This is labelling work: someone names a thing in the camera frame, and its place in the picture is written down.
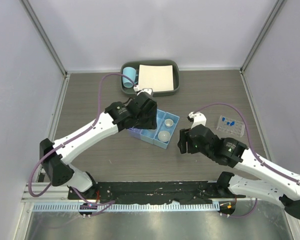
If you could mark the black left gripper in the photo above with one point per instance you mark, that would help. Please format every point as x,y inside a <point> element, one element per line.
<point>151,124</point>

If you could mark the light blue mug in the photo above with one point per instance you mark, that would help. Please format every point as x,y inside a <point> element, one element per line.
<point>131,74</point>

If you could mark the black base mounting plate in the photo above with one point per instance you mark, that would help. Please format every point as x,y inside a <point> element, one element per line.
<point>159,192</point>

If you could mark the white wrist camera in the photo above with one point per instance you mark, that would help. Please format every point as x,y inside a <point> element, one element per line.
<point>139,90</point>
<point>197,118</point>

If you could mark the large white porcelain dish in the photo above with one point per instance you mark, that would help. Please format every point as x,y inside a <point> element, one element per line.
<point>164,136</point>

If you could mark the dark green plastic tray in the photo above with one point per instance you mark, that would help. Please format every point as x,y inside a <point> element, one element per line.
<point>161,62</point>

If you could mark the clear acrylic test tube rack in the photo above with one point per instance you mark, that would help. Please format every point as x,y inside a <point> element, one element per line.
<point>238,129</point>

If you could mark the small white porcelain crucible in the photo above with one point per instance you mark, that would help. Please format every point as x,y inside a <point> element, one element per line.
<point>168,123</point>

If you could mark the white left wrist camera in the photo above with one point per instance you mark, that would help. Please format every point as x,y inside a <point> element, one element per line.
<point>139,90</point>

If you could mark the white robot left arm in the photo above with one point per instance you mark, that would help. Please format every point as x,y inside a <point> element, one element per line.
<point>58,155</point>

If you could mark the white slotted cable duct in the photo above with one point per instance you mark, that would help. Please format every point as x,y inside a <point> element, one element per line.
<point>82,207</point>

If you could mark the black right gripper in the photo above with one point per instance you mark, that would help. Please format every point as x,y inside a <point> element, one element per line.
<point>184,138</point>

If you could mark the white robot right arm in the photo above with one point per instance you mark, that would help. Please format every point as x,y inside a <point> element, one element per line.
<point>274,184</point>

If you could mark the blue three-compartment organizer box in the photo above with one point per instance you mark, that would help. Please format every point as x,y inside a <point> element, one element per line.
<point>151,135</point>

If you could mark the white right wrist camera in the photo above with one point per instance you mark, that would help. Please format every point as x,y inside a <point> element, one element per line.
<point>197,118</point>

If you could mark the white square plate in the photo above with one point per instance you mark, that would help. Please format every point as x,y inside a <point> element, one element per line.
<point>159,78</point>

